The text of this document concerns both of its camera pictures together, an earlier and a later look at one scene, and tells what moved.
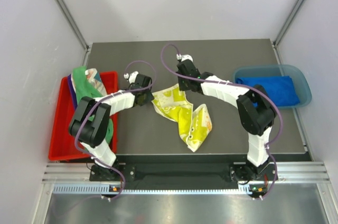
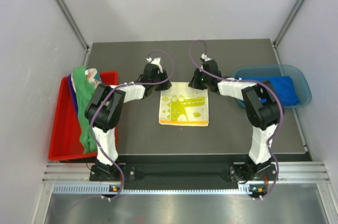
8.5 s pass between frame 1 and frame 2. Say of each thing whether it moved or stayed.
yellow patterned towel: moved
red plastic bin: stayed
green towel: stayed
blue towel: stayed
